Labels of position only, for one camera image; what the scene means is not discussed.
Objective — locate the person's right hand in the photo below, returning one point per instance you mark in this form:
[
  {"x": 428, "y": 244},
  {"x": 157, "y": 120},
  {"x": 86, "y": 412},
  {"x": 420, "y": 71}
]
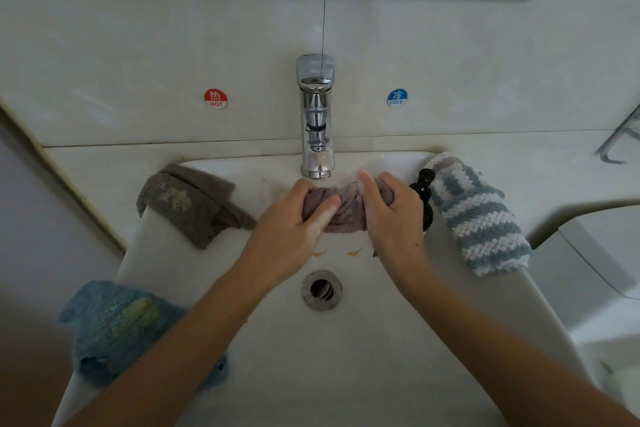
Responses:
[{"x": 395, "y": 221}]

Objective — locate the person's left hand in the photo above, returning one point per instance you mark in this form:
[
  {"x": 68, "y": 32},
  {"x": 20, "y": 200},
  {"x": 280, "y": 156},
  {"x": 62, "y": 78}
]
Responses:
[{"x": 285, "y": 231}]

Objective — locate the brown cloth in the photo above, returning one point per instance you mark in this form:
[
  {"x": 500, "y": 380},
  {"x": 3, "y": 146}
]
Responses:
[{"x": 350, "y": 207}]

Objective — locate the white ceramic sink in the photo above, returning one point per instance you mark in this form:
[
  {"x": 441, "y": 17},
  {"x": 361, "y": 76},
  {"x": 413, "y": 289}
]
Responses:
[{"x": 340, "y": 357}]

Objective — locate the blue stained cloth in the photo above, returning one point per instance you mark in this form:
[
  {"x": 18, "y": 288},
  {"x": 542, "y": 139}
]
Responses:
[{"x": 115, "y": 327}]

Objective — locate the person's right forearm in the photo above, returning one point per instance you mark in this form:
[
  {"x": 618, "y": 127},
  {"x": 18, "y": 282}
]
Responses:
[{"x": 520, "y": 357}]

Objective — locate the person's left forearm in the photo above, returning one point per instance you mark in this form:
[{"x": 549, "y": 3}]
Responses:
[{"x": 170, "y": 362}]

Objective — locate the metal sink drain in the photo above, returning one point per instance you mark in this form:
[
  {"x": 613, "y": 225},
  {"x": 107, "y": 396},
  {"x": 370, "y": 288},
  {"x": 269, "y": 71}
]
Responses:
[{"x": 322, "y": 290}]

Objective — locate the black pump soap bottle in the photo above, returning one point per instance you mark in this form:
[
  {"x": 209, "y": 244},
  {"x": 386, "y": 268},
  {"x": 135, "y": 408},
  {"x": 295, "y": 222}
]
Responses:
[{"x": 424, "y": 197}]

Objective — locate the chrome faucet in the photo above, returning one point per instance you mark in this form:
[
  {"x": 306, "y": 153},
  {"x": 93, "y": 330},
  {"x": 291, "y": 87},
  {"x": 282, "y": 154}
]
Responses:
[{"x": 317, "y": 111}]

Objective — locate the blue round sticker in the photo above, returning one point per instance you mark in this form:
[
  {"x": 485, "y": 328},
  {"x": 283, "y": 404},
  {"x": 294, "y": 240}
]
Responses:
[{"x": 398, "y": 96}]

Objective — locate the red round sticker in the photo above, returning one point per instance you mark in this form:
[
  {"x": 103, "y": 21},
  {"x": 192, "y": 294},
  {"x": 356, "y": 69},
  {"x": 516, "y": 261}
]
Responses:
[{"x": 216, "y": 98}]

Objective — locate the white toilet tank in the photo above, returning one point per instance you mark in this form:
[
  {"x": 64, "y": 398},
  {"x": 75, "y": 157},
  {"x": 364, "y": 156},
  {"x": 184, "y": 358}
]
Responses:
[{"x": 595, "y": 277}]

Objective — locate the metal wall shelf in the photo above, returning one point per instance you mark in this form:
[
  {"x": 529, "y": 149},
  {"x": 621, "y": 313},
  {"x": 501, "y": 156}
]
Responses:
[{"x": 620, "y": 136}]

